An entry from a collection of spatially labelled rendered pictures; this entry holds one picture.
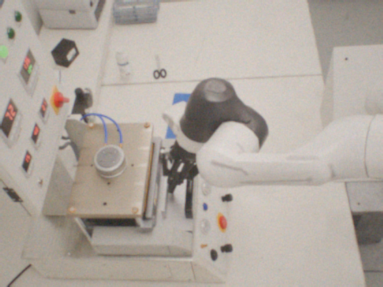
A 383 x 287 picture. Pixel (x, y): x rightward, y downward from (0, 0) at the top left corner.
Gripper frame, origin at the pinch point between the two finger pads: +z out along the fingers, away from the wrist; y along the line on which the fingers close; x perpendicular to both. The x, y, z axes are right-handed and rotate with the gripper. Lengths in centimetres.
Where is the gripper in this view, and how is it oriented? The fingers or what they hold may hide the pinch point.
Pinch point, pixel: (173, 182)
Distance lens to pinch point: 118.9
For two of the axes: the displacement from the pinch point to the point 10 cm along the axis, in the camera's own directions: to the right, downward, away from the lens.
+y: 9.7, 1.9, 1.7
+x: 0.6, -8.1, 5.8
